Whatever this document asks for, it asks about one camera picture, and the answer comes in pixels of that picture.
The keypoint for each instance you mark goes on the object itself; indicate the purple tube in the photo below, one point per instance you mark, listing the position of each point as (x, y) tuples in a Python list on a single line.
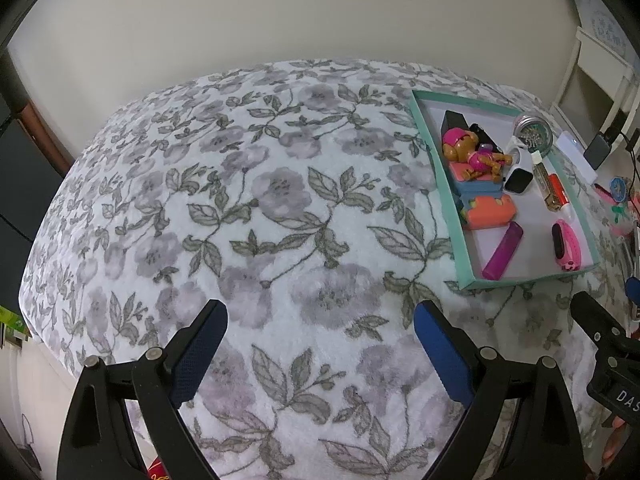
[(502, 252)]

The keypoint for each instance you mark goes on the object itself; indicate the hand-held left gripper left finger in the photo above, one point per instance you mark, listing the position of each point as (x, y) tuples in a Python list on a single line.
[(197, 355)]

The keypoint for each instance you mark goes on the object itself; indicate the person's right hand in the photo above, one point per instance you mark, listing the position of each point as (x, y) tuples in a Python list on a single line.
[(616, 425)]

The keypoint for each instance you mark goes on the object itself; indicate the white tray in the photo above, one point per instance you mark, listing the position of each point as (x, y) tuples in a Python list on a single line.
[(530, 240)]

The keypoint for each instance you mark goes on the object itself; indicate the orange bottle with white cap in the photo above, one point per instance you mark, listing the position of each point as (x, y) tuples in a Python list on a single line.
[(557, 187)]

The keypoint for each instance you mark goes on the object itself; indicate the dark cabinet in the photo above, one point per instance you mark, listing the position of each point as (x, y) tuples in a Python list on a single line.
[(25, 185)]

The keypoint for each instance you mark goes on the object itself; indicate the white smartwatch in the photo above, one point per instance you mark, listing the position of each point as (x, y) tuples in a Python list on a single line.
[(517, 180)]

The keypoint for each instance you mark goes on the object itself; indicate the brown and pink dog toy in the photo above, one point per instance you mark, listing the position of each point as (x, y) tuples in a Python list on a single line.
[(475, 157)]

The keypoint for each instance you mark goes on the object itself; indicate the grey floral blanket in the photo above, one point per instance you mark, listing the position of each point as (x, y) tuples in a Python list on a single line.
[(250, 185)]

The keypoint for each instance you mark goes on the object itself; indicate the colourful round container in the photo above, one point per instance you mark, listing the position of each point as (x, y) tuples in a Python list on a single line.
[(618, 187)]

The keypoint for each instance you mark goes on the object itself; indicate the small blue and orange toy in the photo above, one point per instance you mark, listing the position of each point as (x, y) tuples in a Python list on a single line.
[(492, 212)]

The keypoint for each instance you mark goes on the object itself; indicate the glass jar with metal lid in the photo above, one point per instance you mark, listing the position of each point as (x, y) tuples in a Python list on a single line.
[(535, 132)]

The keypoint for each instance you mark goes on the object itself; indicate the black charger adapter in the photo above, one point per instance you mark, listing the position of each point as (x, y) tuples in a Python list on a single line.
[(454, 120)]

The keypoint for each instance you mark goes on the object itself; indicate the white shelf unit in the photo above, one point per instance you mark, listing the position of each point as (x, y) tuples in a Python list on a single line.
[(600, 50)]

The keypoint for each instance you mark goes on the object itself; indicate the pink kids watch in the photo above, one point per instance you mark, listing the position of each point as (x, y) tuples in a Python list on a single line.
[(570, 255)]

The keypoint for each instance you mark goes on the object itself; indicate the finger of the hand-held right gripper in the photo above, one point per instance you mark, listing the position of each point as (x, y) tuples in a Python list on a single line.
[(600, 322)]

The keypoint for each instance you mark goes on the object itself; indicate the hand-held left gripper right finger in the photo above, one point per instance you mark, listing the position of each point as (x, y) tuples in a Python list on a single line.
[(445, 355)]

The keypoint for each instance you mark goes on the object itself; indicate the pink and blue toy block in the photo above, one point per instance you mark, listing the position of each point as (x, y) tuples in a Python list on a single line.
[(477, 190)]

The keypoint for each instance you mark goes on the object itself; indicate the brown wooden frame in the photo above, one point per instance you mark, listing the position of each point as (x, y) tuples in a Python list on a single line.
[(47, 135)]

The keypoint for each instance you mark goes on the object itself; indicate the gold rectangular box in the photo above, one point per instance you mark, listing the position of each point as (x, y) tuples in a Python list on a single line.
[(546, 187)]

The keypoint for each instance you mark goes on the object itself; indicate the blue printed wall sheet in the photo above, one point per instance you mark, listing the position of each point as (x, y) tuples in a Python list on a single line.
[(607, 25)]

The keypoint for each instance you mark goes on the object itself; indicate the green bow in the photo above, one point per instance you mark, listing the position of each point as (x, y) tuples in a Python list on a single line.
[(621, 210)]

